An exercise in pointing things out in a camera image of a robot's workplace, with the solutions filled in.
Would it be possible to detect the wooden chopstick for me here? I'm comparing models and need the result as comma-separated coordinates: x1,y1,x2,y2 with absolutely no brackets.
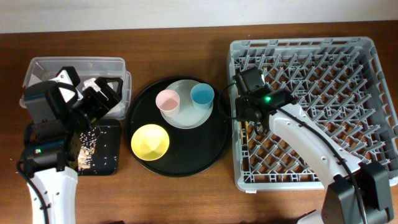
244,121,249,139
239,122,244,145

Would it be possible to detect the white paper napkin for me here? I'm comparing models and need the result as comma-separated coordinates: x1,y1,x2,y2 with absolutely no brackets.
82,78,125,114

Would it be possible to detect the food scraps and rice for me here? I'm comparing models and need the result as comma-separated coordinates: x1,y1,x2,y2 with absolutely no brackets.
76,129,118,172

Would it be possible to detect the yellow plastic bowl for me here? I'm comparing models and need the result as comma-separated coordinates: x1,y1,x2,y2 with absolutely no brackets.
131,124,170,161

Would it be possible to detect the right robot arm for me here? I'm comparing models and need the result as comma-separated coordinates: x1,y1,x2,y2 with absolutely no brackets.
233,67,394,224

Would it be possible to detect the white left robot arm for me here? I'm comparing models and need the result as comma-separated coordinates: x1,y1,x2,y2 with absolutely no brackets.
17,77,123,223

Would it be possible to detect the black rectangular waste tray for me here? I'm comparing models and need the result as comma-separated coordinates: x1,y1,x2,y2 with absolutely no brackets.
76,118,122,177

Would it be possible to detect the clear plastic waste bin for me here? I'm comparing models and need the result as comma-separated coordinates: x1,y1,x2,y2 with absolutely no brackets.
22,57,132,120

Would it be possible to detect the grey plastic dishwasher rack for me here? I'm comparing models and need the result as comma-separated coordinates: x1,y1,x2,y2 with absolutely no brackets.
226,37,397,193

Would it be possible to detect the light blue plastic cup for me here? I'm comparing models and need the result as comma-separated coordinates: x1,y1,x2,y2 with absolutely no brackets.
190,83,215,111

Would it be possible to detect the light pink plastic cup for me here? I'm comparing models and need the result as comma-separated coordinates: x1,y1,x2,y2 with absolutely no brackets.
155,90,180,117

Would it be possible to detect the light grey round plate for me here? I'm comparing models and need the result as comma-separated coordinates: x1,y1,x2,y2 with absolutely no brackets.
161,79,213,129

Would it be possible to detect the round black serving tray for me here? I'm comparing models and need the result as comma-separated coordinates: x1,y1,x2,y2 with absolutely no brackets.
124,76,232,177

